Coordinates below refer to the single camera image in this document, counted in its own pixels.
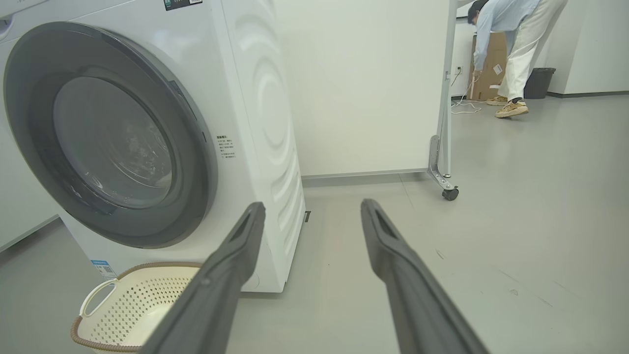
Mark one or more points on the brown cardboard box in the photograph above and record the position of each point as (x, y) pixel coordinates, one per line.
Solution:
(494, 59)

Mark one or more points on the small black text label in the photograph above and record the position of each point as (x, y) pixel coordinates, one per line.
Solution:
(226, 146)

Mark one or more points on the black waste bin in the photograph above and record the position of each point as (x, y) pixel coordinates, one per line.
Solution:
(539, 83)

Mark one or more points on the dark label sticker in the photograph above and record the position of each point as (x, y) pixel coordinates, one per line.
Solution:
(182, 4)

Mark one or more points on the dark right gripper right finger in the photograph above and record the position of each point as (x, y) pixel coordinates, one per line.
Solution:
(417, 309)

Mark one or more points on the blue energy label sticker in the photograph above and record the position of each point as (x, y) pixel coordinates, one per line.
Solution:
(104, 269)

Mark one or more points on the cream perforated laundry basket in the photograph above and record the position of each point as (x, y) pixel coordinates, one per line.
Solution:
(128, 314)

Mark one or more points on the metal leg with black caster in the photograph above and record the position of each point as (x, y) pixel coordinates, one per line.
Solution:
(437, 172)

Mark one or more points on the washing machine door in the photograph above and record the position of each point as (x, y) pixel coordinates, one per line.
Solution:
(39, 137)

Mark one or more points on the white mobile partition panel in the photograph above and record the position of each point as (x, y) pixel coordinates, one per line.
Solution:
(368, 88)

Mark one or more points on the person in blue shirt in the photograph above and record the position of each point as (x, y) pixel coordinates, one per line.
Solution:
(526, 44)

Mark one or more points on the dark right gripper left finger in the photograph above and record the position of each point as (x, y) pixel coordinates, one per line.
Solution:
(216, 305)

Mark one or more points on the white front-load washing machine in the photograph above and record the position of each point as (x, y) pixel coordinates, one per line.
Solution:
(260, 123)

